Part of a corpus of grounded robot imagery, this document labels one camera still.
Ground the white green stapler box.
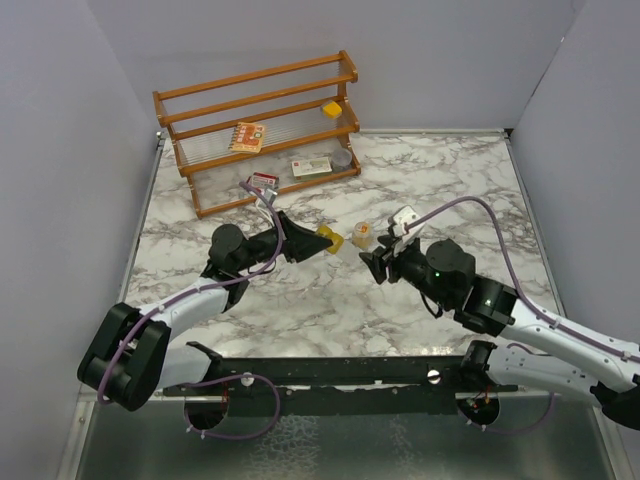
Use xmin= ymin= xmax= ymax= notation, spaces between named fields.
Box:
xmin=291 ymin=157 xmax=333 ymax=181

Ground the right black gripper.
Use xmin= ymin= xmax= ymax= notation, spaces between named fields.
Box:
xmin=360 ymin=234 xmax=451 ymax=309

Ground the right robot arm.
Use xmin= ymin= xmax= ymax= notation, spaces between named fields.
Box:
xmin=359 ymin=236 xmax=639 ymax=429

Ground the orange spiral notebook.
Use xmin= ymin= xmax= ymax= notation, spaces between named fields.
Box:
xmin=229 ymin=122 xmax=266 ymax=154

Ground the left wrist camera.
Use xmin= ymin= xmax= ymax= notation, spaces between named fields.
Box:
xmin=252 ymin=187 xmax=278 ymax=210

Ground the clear round pin jar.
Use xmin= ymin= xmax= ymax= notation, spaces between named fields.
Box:
xmin=330 ymin=148 xmax=352 ymax=172

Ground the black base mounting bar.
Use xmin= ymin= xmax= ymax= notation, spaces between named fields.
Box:
xmin=163 ymin=355 xmax=517 ymax=417

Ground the wooden three-tier shelf rack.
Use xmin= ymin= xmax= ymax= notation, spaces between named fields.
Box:
xmin=153 ymin=50 xmax=360 ymax=218

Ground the clear pill bottle gold lid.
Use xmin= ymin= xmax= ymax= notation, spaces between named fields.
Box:
xmin=351 ymin=222 xmax=374 ymax=250

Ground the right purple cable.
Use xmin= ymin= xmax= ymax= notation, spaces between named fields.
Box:
xmin=407 ymin=195 xmax=640 ymax=366

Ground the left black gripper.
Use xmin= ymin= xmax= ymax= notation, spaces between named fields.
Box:
xmin=236 ymin=210 xmax=334 ymax=273

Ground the yellow weekly pill organizer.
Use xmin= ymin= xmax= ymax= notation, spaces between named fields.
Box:
xmin=316 ymin=225 xmax=344 ymax=255

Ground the red white staples packet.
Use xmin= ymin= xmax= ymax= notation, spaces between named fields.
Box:
xmin=247 ymin=172 xmax=279 ymax=194

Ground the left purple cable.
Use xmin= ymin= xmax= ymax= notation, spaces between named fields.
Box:
xmin=97 ymin=180 xmax=289 ymax=404

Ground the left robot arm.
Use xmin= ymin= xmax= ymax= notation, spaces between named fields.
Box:
xmin=77 ymin=212 xmax=332 ymax=411

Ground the purple cable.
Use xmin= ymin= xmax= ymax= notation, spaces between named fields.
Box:
xmin=407 ymin=195 xmax=640 ymax=366
xmin=97 ymin=180 xmax=289 ymax=404

